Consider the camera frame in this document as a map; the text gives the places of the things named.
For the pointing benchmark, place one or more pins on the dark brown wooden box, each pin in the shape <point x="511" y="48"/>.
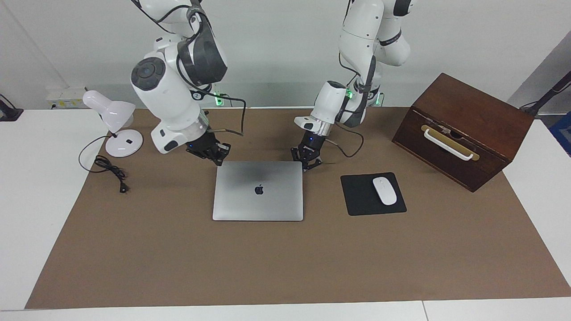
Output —
<point x="473" y="102"/>

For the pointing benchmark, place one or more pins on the white power strip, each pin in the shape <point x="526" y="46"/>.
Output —
<point x="67" y="93"/>

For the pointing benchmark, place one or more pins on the brown table mat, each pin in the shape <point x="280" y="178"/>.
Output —
<point x="267" y="267"/>

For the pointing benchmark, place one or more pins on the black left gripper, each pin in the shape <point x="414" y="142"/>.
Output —
<point x="311" y="143"/>

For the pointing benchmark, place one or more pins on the black clamp mount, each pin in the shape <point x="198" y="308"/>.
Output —
<point x="9" y="113"/>

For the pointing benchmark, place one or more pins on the blue object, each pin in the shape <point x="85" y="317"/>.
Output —
<point x="563" y="131"/>

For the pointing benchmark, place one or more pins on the white desk lamp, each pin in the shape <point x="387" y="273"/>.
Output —
<point x="111" y="111"/>

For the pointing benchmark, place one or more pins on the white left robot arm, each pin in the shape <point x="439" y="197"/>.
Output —
<point x="357" y="26"/>

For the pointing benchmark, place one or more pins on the black mouse pad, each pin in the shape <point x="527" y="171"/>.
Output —
<point x="357" y="196"/>

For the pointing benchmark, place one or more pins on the grey aluminium laptop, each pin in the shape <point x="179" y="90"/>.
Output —
<point x="276" y="200"/>

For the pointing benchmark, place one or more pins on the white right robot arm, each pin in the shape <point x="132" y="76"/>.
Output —
<point x="165" y="89"/>

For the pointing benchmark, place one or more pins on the white computer mouse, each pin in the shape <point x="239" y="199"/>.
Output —
<point x="384" y="191"/>

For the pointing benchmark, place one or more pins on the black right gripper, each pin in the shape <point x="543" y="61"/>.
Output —
<point x="203" y="145"/>

